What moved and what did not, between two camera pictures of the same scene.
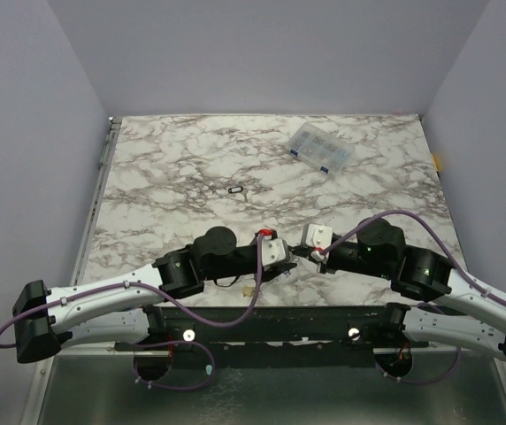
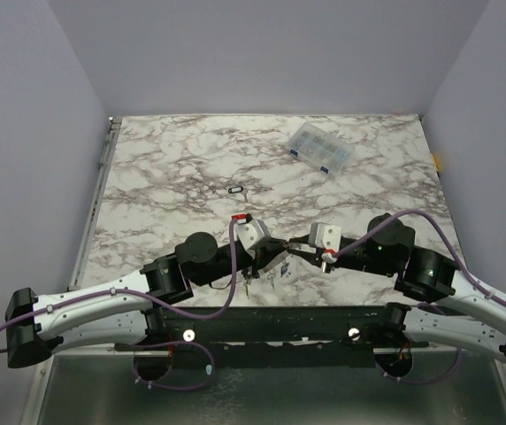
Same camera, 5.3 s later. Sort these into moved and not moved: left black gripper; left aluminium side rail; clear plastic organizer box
Moved: left black gripper
Not moved: clear plastic organizer box; left aluminium side rail
